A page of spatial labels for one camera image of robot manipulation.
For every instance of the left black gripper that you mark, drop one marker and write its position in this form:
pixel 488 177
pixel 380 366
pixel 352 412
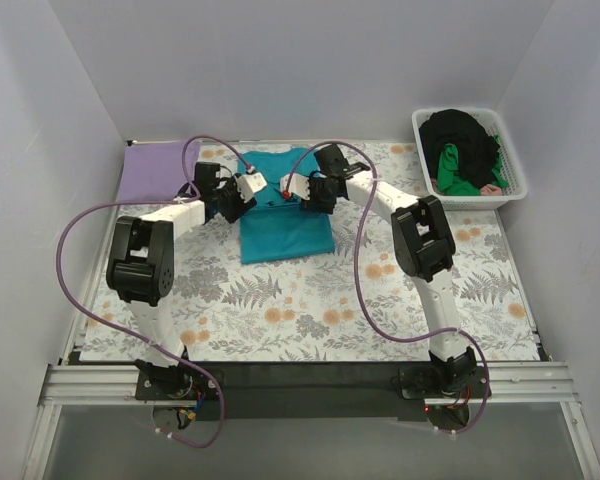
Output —
pixel 235 204

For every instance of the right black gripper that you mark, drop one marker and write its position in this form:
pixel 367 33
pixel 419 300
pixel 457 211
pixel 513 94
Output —
pixel 318 196

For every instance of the teal t shirt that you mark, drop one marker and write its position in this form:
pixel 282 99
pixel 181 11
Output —
pixel 277 229

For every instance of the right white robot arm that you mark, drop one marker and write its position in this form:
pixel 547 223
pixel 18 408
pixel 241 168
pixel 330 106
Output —
pixel 424 248

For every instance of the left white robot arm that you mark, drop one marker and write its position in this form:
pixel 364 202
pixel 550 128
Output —
pixel 141 264

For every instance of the folded purple t shirt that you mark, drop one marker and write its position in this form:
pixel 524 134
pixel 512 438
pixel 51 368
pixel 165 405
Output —
pixel 151 172

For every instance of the green t shirt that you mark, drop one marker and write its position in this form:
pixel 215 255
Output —
pixel 466 164

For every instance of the white laundry basket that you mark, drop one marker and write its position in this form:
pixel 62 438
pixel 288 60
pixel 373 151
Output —
pixel 511 169

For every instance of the black t shirt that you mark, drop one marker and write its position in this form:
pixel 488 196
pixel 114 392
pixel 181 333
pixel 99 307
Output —
pixel 450 122

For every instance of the pink garment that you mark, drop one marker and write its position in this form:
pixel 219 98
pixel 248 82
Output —
pixel 491 190

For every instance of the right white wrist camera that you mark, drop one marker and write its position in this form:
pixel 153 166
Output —
pixel 295 185

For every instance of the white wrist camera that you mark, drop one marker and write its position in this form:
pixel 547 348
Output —
pixel 249 185
pixel 295 185

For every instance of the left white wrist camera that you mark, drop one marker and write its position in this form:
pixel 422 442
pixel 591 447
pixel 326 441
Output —
pixel 249 185

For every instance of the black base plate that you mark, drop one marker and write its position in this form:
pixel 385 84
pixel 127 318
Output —
pixel 308 390

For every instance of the aluminium frame rail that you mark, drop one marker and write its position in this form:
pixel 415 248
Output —
pixel 529 426

